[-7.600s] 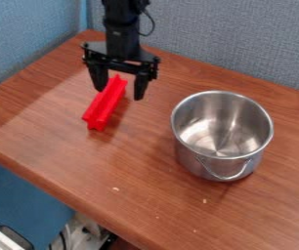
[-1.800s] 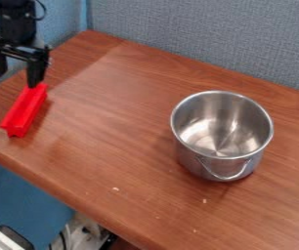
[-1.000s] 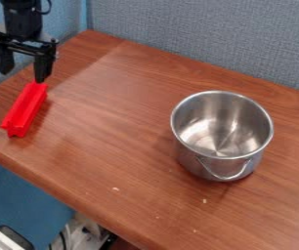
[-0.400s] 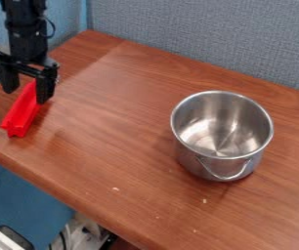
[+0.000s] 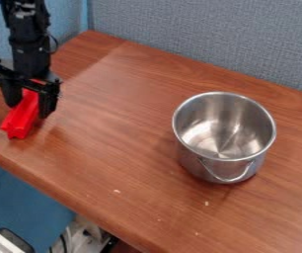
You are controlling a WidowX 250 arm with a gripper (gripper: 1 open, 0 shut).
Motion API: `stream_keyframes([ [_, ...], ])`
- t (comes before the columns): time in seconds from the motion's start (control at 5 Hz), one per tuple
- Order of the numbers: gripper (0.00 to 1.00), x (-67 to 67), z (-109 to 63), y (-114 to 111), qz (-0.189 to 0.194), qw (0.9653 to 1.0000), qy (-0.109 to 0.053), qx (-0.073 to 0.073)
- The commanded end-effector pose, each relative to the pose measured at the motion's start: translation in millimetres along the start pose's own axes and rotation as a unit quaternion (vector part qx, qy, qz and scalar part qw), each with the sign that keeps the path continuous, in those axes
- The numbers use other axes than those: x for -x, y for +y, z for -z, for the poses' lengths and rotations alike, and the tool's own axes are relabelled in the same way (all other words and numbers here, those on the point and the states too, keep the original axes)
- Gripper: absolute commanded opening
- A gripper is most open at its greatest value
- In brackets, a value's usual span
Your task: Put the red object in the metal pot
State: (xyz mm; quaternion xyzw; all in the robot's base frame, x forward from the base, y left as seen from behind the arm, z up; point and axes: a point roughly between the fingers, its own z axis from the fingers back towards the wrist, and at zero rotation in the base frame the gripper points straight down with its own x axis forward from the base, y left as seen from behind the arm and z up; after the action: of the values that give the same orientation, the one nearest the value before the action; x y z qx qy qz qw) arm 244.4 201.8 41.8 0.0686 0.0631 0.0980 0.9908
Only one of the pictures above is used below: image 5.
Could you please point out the white items under table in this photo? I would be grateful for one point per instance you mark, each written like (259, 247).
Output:
(83, 237)

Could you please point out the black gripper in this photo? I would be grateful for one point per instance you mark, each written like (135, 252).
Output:
(26, 70)

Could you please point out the metal pot with handle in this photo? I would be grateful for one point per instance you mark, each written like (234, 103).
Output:
(224, 131)

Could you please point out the red plastic block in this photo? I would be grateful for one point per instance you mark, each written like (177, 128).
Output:
(18, 122)

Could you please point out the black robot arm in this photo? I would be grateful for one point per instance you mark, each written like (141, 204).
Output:
(28, 20)

